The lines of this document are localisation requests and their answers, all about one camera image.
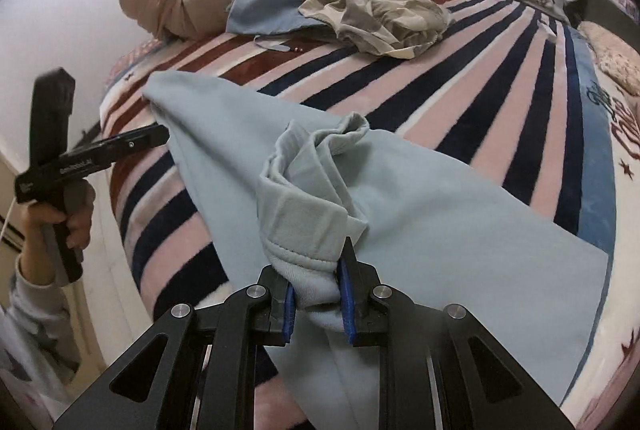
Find striped printed blanket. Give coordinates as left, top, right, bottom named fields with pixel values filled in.
left=97, top=0, right=640, bottom=430

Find floral pillow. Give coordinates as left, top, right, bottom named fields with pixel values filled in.
left=577, top=21, right=640, bottom=96

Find beige patterned shorts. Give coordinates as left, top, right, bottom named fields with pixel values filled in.
left=299, top=0, right=453, bottom=60

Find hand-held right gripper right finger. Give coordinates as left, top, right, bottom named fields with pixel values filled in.
left=336, top=236, right=576, bottom=430

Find white cable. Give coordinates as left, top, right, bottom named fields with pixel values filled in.
left=0, top=200, right=17, bottom=243

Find person's left hand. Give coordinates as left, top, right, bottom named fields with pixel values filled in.
left=22, top=183, right=97, bottom=283

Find light blue sweatshirt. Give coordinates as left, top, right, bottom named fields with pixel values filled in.
left=142, top=70, right=611, bottom=430

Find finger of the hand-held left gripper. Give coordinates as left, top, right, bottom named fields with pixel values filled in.
left=102, top=124, right=171, bottom=161

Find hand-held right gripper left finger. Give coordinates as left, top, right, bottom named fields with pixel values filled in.
left=52, top=265, right=296, bottom=430

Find person's left forearm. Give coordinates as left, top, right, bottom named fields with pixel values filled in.
left=0, top=255, right=83, bottom=430

